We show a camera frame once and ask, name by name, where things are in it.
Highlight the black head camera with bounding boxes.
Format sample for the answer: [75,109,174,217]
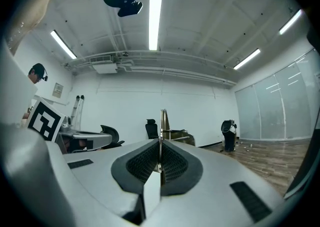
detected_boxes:
[117,0,144,18]

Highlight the frosted glass partition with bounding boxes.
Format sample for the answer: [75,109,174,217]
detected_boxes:
[234,47,320,141]

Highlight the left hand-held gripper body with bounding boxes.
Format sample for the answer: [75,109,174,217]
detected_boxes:
[26,95,76,152]

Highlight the long ceiling light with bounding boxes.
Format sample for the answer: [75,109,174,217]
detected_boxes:
[278,8,304,35]
[233,48,261,71]
[50,29,78,60]
[148,0,163,52]

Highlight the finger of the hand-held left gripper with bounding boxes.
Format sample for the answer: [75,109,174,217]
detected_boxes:
[72,132,113,151]

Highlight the white ceiling pipes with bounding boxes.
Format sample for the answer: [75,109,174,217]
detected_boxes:
[67,50,238,87]

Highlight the beige wall panel box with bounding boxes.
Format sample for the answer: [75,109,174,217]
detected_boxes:
[52,82,64,99]

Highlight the white ceiling air conditioner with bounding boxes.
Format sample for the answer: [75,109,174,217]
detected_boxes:
[88,54,119,75]

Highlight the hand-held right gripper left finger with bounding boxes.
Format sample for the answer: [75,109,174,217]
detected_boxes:
[62,138,161,223]

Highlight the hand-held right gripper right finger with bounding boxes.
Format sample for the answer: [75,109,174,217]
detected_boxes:
[149,138,285,227]

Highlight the folding metal ladder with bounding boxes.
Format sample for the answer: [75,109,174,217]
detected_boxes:
[70,94,85,130]

